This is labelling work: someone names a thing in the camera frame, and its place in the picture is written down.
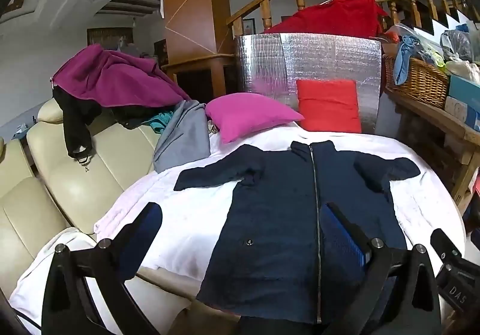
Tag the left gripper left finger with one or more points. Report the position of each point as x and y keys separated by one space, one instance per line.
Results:
x=68 y=306

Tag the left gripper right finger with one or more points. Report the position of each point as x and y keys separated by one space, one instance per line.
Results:
x=384 y=290

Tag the navy blue zip jacket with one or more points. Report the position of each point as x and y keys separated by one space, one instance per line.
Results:
x=266 y=261

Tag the white pink bed sheet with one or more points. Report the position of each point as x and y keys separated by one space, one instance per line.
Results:
x=193 y=219

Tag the cream leather sofa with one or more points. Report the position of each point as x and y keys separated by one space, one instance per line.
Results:
x=46 y=195

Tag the wooden side table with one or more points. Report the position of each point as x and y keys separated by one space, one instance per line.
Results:
x=446 y=144

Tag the white blue box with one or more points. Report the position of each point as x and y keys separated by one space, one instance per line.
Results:
x=463 y=112

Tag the blue cardboard box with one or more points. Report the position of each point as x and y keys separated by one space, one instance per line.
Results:
x=465 y=91

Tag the black garment on sofa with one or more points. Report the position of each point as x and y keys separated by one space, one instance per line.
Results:
x=79 y=114

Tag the wicker basket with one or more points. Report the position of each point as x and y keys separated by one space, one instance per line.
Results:
x=425 y=83

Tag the red pillow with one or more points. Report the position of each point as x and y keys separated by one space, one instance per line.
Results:
x=328 y=105

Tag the teal garment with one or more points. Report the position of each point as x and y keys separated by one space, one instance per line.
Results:
x=159 y=122

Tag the grey garment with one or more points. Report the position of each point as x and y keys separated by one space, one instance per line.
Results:
x=185 y=138

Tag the purple fleece garment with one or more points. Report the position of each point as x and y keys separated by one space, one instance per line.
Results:
x=113 y=79

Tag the clear plastic bag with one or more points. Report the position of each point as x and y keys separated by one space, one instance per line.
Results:
x=456 y=44

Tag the blue cloth in basket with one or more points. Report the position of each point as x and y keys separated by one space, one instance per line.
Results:
x=409 y=46

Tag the magenta pillow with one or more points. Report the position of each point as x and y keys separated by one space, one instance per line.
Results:
x=238 y=115

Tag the silver foil insulation board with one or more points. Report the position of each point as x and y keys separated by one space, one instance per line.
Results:
x=270 y=64

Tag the large red cushion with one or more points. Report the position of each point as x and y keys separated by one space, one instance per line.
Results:
x=354 y=18

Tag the framed wall picture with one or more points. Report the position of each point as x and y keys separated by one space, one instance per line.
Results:
x=249 y=26

